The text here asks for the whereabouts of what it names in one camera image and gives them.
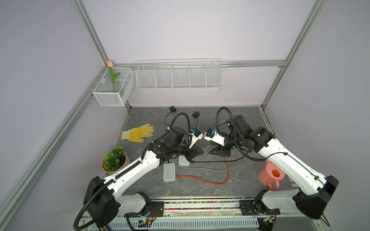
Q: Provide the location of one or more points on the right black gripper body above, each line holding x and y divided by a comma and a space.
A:
230, 143

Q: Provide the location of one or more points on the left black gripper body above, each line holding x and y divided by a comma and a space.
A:
182, 149

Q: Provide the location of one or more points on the white network switch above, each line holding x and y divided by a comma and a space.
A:
169, 174
183, 162

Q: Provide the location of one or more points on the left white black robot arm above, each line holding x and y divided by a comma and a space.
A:
104, 198

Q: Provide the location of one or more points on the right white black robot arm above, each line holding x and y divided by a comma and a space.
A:
314, 190

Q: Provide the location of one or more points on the yellow work glove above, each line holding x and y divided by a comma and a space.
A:
137, 134

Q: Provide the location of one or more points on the pink watering can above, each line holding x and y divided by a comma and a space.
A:
271, 175

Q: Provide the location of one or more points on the green potted plant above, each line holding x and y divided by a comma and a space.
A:
115, 160

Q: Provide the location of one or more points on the small white mesh basket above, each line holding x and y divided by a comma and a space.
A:
103, 92

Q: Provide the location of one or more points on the artificial pink tulip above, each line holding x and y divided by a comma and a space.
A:
113, 75

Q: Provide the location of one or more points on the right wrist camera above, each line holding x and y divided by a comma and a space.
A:
214, 136

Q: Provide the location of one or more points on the long white wire basket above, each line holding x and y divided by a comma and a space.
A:
186, 74

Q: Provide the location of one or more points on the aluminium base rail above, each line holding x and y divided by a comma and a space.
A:
208, 214

